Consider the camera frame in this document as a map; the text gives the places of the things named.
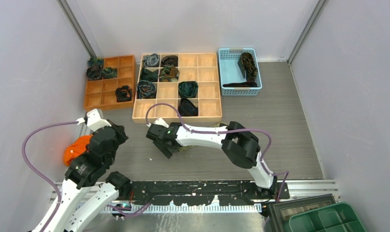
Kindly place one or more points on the navy red striped tie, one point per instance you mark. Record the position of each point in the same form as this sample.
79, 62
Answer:
241, 84

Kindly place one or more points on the rolled dark green tie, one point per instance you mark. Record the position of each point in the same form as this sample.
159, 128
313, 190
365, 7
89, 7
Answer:
149, 74

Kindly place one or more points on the rolled green orange tie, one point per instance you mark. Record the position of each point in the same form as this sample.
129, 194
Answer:
169, 74

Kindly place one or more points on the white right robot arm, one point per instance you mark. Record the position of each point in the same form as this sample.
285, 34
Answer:
238, 143

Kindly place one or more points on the brown orange patterned tie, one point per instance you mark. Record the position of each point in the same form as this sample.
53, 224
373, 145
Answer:
247, 66

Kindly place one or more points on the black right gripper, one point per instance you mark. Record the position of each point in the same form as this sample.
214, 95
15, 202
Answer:
167, 152

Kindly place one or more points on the orange cloth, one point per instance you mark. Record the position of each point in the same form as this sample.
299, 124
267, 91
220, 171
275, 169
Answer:
76, 149

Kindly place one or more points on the orange wooden compartment tray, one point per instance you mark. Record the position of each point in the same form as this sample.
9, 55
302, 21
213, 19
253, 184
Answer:
100, 94

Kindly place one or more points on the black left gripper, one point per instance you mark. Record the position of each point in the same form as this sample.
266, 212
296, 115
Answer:
120, 131

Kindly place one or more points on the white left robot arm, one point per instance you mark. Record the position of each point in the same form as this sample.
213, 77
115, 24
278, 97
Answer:
66, 214

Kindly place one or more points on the rolled black orange tie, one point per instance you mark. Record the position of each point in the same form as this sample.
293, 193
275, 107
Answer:
123, 94

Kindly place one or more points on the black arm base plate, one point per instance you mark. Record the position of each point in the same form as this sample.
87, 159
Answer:
202, 193

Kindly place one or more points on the dark framed box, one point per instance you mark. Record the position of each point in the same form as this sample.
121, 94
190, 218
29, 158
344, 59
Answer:
281, 212

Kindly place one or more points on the rolled teal tie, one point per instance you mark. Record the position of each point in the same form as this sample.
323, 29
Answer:
95, 61

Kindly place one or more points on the rolled grey blue tie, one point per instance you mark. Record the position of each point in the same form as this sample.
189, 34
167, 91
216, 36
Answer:
151, 61

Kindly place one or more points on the rolled dark navy tie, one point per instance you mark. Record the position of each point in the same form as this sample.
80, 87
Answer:
187, 108

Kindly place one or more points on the green plastic organizer bin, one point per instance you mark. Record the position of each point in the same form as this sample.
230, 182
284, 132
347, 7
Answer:
338, 217

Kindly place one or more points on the rolled blue multicolour tie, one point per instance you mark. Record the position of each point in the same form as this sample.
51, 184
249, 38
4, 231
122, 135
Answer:
146, 90

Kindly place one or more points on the rolled green patterned tie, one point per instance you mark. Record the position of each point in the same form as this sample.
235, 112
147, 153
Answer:
109, 73

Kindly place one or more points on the rolled dark brown tie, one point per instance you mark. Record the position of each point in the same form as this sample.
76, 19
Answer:
171, 60

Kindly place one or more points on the light blue plastic basket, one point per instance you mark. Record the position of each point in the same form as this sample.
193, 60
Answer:
230, 73

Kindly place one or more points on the light wooden compartment tray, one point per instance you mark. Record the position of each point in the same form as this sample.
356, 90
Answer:
178, 83

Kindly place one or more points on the aluminium frame rail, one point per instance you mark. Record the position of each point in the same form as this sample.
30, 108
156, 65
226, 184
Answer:
297, 189

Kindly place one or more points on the green floral patterned tie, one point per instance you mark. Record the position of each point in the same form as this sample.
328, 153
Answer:
216, 125

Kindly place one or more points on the rolled dark striped tie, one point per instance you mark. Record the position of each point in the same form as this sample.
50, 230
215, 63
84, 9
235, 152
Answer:
94, 73

